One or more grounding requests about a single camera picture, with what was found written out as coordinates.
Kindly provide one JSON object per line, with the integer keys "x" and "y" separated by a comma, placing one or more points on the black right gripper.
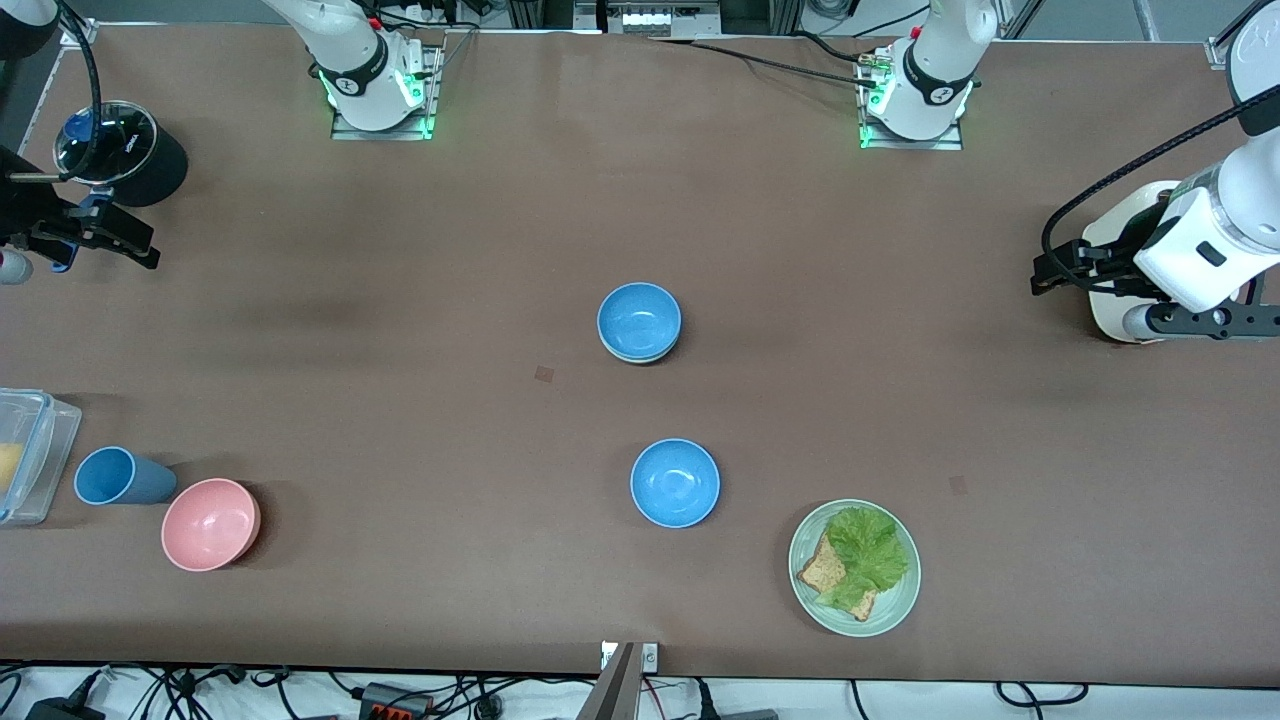
{"x": 22, "y": 207}

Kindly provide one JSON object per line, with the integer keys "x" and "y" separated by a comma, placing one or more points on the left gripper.
{"x": 1127, "y": 243}

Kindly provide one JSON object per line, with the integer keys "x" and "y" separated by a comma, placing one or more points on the blue bowl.
{"x": 675, "y": 483}
{"x": 640, "y": 320}

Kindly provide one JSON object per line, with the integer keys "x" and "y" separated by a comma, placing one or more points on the light green bowl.
{"x": 640, "y": 358}

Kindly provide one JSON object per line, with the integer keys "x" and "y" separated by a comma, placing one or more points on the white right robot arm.
{"x": 360, "y": 90}

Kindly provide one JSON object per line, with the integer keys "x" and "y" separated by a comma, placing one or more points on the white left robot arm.
{"x": 930, "y": 90}

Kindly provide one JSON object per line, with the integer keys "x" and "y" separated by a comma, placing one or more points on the pink bowl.
{"x": 208, "y": 525}

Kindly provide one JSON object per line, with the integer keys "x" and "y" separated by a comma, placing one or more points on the white toaster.
{"x": 1110, "y": 318}

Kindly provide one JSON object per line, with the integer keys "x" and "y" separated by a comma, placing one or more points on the clear plastic container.
{"x": 45, "y": 450}

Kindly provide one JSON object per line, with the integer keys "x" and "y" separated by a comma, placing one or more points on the blue cup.
{"x": 115, "y": 476}

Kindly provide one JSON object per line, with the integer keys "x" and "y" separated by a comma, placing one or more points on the yellow food piece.
{"x": 8, "y": 468}

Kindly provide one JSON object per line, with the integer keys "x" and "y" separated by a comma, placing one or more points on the green lettuce leaf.
{"x": 870, "y": 550}

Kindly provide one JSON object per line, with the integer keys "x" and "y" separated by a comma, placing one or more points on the light green plate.
{"x": 895, "y": 600}

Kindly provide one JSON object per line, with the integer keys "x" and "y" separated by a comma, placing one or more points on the brown toast slice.
{"x": 822, "y": 572}

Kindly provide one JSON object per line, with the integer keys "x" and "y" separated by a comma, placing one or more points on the black power adapter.
{"x": 60, "y": 711}

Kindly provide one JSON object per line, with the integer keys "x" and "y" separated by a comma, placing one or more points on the grey control box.
{"x": 660, "y": 18}

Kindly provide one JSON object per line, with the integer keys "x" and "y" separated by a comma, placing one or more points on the black red power strip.
{"x": 395, "y": 700}

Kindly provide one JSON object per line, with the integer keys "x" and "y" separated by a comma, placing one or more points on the black floor plug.
{"x": 735, "y": 714}

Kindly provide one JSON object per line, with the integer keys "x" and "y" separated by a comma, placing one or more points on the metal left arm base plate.
{"x": 950, "y": 135}

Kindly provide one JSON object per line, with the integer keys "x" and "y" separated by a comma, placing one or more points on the aluminium corner bracket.
{"x": 78, "y": 34}
{"x": 1220, "y": 52}

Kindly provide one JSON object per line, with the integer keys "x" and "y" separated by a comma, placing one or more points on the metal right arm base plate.
{"x": 430, "y": 100}

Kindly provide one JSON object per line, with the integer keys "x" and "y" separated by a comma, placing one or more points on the grey camera mount bar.
{"x": 612, "y": 690}

